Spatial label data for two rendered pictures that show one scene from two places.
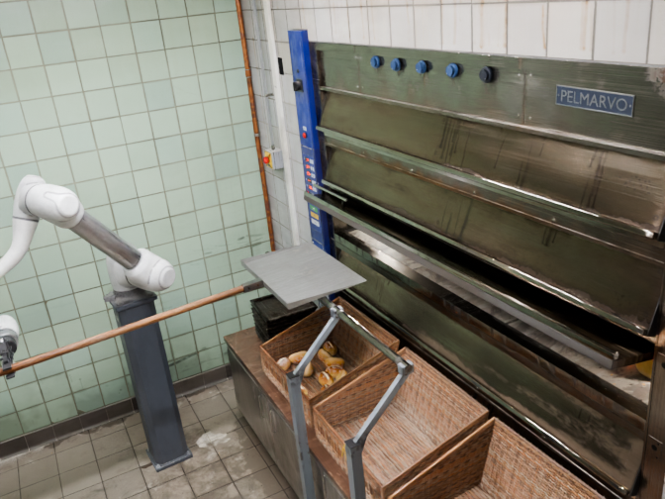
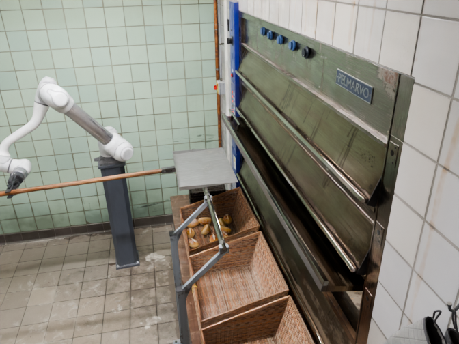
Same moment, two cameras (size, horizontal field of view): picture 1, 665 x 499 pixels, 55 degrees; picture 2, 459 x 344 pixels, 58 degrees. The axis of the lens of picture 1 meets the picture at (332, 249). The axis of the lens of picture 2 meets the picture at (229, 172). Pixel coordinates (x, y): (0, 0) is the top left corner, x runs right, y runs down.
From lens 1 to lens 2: 68 cm
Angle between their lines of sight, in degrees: 14
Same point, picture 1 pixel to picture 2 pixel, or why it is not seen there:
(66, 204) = (59, 98)
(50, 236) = not seen: hidden behind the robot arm
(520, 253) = (309, 188)
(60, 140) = (89, 56)
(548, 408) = (315, 301)
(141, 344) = (113, 191)
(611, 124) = (360, 106)
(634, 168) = (369, 145)
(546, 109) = (331, 86)
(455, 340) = (282, 235)
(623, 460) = not seen: outside the picture
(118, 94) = (128, 31)
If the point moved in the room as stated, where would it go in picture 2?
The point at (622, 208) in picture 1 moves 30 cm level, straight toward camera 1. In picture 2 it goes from (356, 173) to (307, 213)
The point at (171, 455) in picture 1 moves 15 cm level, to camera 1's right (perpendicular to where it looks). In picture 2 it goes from (126, 261) to (142, 264)
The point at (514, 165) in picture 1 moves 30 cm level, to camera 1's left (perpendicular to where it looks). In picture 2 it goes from (312, 123) to (239, 119)
